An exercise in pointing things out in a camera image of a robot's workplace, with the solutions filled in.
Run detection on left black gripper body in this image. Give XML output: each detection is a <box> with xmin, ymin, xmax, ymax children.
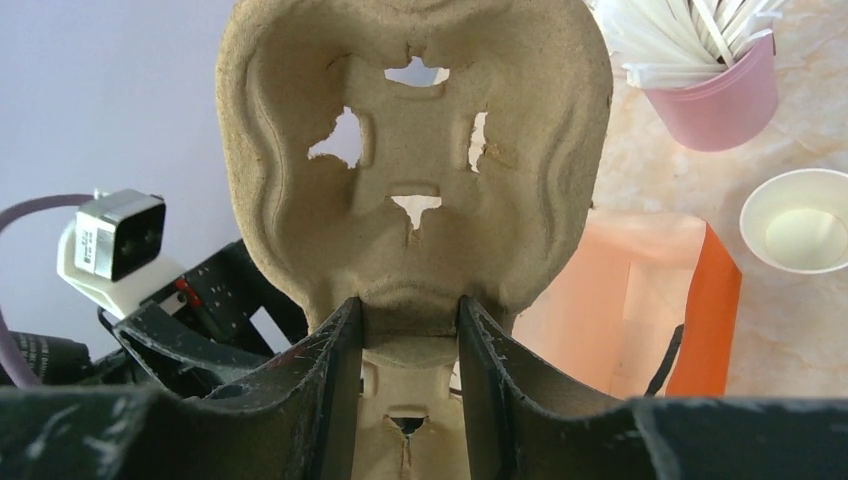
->
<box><xmin>97</xmin><ymin>240</ymin><xmax>308</xmax><ymax>360</ymax></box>

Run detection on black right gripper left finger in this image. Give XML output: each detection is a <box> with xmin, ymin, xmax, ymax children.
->
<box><xmin>1</xmin><ymin>298</ymin><xmax>363</xmax><ymax>479</ymax></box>

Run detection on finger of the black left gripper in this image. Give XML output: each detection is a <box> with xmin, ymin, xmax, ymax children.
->
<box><xmin>113</xmin><ymin>302</ymin><xmax>269</xmax><ymax>397</ymax></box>

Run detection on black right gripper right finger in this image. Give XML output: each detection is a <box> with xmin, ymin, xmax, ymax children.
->
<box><xmin>457</xmin><ymin>297</ymin><xmax>847</xmax><ymax>479</ymax></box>

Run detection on orange paper bag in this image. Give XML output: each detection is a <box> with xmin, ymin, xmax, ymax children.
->
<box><xmin>513</xmin><ymin>210</ymin><xmax>742</xmax><ymax>399</ymax></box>

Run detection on single cardboard cup carrier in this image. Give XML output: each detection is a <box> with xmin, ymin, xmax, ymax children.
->
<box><xmin>216</xmin><ymin>1</ymin><xmax>613</xmax><ymax>479</ymax></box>

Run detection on stack of brown paper cups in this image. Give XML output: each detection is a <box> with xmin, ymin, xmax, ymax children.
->
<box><xmin>739</xmin><ymin>168</ymin><xmax>847</xmax><ymax>275</ymax></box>

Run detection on pink cylindrical straw holder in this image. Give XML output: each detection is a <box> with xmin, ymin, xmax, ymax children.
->
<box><xmin>645</xmin><ymin>31</ymin><xmax>779</xmax><ymax>152</ymax></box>

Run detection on bundle of white wrapped straws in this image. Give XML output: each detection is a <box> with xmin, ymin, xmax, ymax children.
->
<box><xmin>589</xmin><ymin>0</ymin><xmax>784</xmax><ymax>90</ymax></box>

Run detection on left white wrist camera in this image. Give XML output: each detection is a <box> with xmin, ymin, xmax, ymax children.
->
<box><xmin>56</xmin><ymin>189</ymin><xmax>184</xmax><ymax>319</ymax></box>

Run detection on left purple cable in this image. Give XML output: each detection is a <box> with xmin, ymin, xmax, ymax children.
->
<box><xmin>0</xmin><ymin>193</ymin><xmax>95</xmax><ymax>390</ymax></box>

